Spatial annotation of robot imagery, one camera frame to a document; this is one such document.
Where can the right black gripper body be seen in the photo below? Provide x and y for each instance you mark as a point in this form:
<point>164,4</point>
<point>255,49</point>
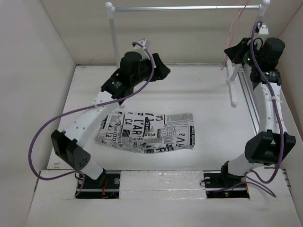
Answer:
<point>244,54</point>

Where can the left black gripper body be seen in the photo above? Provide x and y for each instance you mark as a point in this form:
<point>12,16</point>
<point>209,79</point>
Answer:
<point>156,74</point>

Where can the pink wire hanger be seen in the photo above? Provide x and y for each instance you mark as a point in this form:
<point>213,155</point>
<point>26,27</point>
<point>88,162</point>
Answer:
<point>232,31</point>

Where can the newspaper print trousers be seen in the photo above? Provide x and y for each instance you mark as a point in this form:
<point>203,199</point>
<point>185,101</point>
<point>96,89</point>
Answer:
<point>147,133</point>

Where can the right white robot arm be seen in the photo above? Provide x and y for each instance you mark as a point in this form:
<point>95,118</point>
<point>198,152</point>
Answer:
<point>272,142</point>

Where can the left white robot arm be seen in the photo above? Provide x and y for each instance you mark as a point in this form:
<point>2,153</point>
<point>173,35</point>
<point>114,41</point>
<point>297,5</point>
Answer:
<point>69,144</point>

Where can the white garment rack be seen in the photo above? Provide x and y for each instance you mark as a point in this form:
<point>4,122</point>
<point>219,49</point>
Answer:
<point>231,80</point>

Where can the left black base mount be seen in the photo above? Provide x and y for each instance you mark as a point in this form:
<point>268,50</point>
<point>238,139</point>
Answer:
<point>107,186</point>

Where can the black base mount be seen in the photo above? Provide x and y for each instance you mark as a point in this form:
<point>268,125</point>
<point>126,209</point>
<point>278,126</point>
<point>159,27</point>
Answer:
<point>107,186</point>
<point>220,184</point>

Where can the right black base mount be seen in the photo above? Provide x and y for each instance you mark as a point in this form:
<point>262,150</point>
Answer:
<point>220,184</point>

